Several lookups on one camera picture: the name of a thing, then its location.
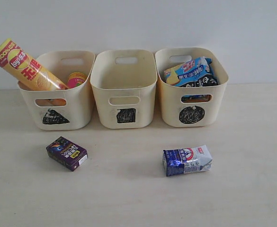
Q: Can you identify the cream bin triangle mark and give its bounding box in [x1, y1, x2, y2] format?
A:
[18, 51, 95, 131]

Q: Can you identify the yellow Lays chips can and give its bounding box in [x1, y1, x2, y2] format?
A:
[0, 38, 68, 91]

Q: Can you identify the cream bin circle mark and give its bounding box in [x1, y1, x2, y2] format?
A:
[154, 47, 229, 127]

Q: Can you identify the cream bin square mark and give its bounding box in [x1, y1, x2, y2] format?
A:
[90, 50, 157, 129]

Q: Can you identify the blue instant noodle bag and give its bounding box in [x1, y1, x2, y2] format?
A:
[164, 56, 219, 87]

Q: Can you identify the pink Lays chips can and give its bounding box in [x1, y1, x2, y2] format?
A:
[67, 72, 88, 89]

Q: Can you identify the purple small carton box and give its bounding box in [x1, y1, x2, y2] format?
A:
[46, 137, 88, 171]

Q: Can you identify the blue white milk carton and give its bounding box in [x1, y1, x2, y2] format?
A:
[162, 145, 213, 177]

